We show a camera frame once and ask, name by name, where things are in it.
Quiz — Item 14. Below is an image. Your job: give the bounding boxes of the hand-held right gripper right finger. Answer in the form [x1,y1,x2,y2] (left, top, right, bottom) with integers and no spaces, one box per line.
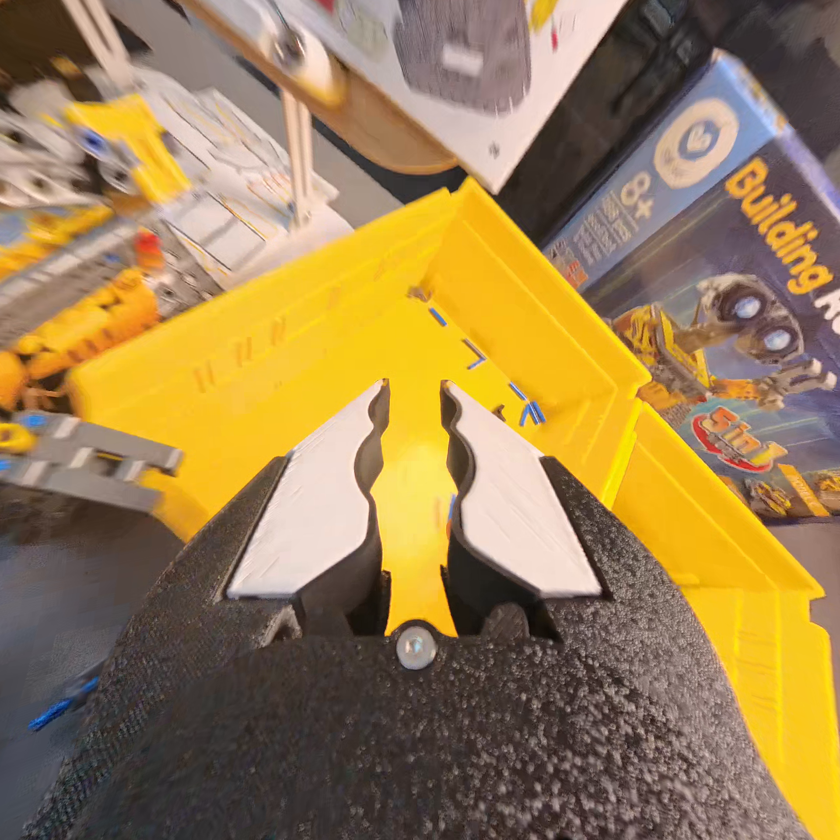
[440,381,605,631]

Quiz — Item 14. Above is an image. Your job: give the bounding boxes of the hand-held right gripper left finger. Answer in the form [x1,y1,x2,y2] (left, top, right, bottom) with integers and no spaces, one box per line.
[226,378,392,631]

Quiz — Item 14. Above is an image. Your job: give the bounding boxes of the yellow parts tray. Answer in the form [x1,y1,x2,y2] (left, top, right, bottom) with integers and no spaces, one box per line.
[607,394,840,840]
[66,178,651,644]

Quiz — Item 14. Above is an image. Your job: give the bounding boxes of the blue toy pin pair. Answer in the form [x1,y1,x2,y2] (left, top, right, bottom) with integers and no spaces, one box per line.
[27,674,102,733]

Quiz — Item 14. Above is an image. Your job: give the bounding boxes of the yellow tracked toy robot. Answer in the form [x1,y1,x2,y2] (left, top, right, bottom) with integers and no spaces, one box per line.
[0,73,185,515]

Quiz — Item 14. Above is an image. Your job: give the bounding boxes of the printed paper sheets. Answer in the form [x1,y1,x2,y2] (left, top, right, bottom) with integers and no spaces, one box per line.
[125,66,349,309]

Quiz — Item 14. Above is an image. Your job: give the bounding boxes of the blue toy set box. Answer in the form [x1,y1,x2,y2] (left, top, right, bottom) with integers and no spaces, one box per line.
[542,50,840,522]

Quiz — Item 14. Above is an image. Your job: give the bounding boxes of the instruction booklet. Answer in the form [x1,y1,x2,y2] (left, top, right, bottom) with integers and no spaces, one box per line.
[269,0,631,195]

